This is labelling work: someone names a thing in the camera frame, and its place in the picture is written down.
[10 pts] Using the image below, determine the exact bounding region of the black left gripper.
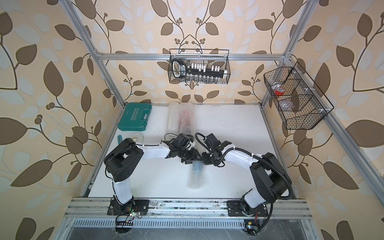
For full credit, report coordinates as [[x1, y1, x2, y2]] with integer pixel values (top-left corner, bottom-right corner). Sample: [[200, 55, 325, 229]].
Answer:
[[177, 147, 203, 164]]

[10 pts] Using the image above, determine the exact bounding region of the bubble wrap sheet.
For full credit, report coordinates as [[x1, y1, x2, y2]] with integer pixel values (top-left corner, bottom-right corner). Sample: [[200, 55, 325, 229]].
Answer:
[[188, 161, 204, 190]]

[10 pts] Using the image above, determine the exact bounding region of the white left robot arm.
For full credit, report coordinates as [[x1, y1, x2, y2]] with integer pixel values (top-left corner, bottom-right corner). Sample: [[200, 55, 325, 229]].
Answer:
[[104, 134, 202, 206]]

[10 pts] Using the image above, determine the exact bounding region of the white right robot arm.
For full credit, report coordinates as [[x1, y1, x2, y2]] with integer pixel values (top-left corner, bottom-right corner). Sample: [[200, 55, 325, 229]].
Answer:
[[195, 133, 294, 214]]

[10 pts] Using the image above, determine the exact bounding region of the bubble wrapped red vase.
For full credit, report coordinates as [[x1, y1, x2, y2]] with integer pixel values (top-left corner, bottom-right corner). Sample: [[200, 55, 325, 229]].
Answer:
[[180, 103, 196, 136]]

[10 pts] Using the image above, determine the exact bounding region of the clear bubble wrap roll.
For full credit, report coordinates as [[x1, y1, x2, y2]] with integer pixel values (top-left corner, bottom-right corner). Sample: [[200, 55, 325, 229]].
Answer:
[[166, 103, 180, 137]]

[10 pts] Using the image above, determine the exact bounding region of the clear tape roll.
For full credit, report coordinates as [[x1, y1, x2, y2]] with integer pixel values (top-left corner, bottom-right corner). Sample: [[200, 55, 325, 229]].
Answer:
[[129, 132, 144, 143]]

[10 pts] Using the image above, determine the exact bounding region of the green plastic tool case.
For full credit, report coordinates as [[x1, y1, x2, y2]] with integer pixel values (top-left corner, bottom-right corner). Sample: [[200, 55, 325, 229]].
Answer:
[[118, 103, 152, 132]]

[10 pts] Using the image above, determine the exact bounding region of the black socket tool set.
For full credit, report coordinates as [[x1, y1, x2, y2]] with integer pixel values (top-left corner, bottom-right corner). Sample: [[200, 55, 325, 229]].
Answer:
[[168, 58, 231, 79]]

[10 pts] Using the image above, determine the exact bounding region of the red item in basket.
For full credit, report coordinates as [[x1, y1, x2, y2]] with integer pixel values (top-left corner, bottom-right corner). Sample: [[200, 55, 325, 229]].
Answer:
[[272, 84, 285, 96]]

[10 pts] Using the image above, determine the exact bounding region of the black corrugated cable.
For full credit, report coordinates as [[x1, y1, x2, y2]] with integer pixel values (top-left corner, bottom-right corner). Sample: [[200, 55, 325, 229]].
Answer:
[[194, 132, 294, 201]]

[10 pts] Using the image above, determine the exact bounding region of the black wire basket back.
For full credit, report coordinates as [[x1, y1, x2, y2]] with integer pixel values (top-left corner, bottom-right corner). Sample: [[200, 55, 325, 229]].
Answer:
[[168, 48, 231, 85]]

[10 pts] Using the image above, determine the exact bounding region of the black wire basket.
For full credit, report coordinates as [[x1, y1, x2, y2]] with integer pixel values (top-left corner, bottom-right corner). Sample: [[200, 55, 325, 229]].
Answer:
[[264, 62, 334, 130], [168, 48, 231, 85]]

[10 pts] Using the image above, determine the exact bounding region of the black wire basket right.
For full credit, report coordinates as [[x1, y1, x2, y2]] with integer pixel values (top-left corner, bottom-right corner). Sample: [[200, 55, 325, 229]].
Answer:
[[264, 62, 334, 130]]

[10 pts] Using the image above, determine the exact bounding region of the aluminium frame rail base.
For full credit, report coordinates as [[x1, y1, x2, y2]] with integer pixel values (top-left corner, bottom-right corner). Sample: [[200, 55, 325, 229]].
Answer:
[[56, 198, 318, 240]]

